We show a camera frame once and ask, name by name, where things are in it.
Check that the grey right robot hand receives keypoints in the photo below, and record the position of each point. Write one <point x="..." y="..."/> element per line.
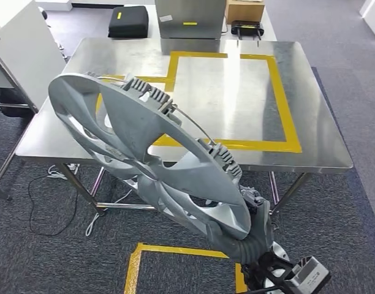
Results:
<point x="262" y="227"/>

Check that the grey plastic wheel cover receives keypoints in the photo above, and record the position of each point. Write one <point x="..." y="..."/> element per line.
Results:
<point x="129" y="121"/>

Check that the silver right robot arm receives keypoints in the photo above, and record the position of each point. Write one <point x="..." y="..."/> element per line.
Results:
<point x="252" y="253"/>

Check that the stainless steel workbench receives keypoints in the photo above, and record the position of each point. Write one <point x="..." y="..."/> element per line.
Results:
<point x="236" y="101"/>

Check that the white desk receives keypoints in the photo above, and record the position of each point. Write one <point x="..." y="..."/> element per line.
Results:
<point x="268" y="30"/>

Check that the black router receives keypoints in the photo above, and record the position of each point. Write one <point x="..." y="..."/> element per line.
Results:
<point x="247" y="28"/>

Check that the brown cardboard box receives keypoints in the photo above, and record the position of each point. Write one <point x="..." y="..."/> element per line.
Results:
<point x="246" y="12"/>

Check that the grey laptop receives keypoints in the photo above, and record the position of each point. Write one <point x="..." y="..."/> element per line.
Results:
<point x="190" y="16"/>

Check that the white angled partition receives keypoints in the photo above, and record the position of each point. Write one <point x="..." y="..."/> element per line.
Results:
<point x="374" y="16"/>

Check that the black zip case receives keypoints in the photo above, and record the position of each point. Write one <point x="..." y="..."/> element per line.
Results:
<point x="129" y="22"/>

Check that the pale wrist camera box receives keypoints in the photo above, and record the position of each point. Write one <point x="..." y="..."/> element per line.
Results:
<point x="310" y="276"/>

